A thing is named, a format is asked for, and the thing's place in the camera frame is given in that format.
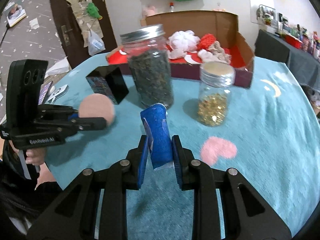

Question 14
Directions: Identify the dark brown door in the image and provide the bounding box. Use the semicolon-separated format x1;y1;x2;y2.
50;0;117;68

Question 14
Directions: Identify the small jar of gold beads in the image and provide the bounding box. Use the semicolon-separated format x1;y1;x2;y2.
197;61;235;126

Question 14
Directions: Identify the grey cloth side table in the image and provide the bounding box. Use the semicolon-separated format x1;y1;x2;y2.
254;30;320;91

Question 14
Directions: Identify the blue felt roll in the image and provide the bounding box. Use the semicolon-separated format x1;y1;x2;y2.
140;103;173;170

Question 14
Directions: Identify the red crochet scrubber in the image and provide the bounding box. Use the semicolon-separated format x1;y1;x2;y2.
197;34;216;50

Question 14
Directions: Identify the white tissue sachet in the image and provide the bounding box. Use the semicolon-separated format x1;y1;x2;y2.
167;48;187;60

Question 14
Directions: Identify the person's left hand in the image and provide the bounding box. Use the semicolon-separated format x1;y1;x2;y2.
25;148;47;166

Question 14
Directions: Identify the cardboard box red lining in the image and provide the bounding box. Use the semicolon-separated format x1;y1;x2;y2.
106;10;255;90

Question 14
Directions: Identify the teal fleece blanket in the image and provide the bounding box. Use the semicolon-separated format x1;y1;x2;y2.
46;57;319;239

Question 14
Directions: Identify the white cotton wad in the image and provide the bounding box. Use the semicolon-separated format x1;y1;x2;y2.
197;49;217;63

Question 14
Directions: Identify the tall jar of dark herbs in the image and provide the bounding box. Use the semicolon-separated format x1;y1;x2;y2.
120;24;174;108

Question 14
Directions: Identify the beige knitted cloth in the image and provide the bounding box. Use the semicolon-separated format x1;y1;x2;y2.
209;41;232;64

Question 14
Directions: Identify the green plush toy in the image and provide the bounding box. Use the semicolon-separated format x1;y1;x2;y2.
87;2;103;20

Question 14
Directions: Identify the white mesh bath pouf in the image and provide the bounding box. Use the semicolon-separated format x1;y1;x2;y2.
167;30;200;53

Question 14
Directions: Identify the white plastic bag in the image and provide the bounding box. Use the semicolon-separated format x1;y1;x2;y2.
88;29;105;56

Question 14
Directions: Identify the round tan sponge pad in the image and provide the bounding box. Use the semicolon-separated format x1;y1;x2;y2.
78;93;116;125

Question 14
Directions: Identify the colourful printed black box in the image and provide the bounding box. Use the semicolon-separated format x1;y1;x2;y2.
86;65;129;105

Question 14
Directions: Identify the pink plush toy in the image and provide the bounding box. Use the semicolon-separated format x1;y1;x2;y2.
142;6;157;18

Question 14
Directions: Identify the red plastic basket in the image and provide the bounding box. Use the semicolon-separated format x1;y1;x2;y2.
285;34;303;49

